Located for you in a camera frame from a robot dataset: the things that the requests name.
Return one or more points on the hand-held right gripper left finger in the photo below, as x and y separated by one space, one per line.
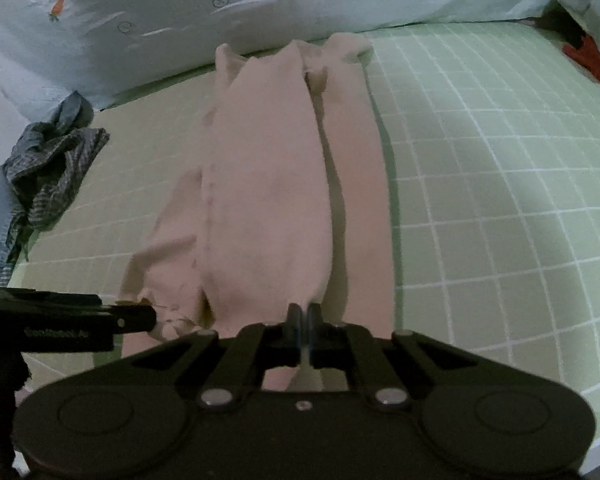
293 332

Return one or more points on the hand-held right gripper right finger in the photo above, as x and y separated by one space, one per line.
312 332

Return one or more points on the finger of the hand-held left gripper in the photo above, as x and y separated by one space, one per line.
137 319

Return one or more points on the pink long-sleeved garment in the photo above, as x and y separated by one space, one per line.
275 185

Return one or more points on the grey striped garment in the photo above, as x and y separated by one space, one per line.
40 175

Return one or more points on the green checked bed sheet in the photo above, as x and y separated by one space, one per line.
480 200

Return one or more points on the pale carrot-print quilt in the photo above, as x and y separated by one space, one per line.
205 5

